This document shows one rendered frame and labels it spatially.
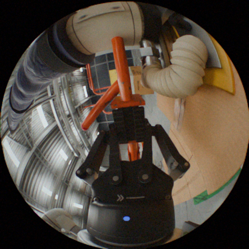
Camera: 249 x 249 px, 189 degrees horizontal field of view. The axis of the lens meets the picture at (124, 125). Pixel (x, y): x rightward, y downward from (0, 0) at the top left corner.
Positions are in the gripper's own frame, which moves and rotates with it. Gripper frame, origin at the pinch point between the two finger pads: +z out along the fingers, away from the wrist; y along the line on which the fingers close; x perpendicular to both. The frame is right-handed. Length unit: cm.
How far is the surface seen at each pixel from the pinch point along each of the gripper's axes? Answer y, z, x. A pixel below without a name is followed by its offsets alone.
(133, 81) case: 10, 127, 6
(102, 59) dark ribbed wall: -259, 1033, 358
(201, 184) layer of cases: 53, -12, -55
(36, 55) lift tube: -14.8, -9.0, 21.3
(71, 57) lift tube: -8.1, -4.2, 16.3
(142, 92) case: 24, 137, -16
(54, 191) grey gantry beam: -214, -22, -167
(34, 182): -521, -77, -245
